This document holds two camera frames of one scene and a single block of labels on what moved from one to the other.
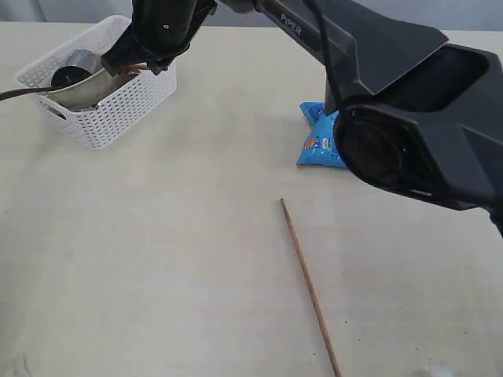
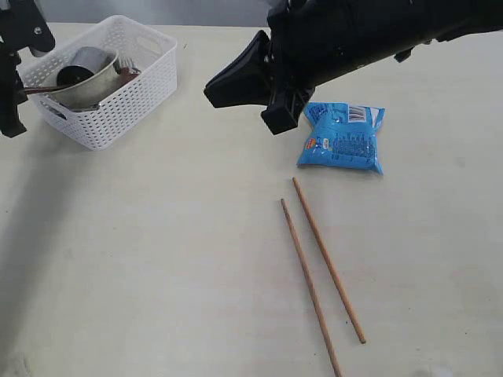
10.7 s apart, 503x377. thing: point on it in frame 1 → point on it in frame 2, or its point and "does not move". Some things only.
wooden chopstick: (312, 290) does not move
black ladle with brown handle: (61, 77) does not move
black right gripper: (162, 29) → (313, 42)
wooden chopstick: (132, 70) → (335, 280)
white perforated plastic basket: (124, 106) does not move
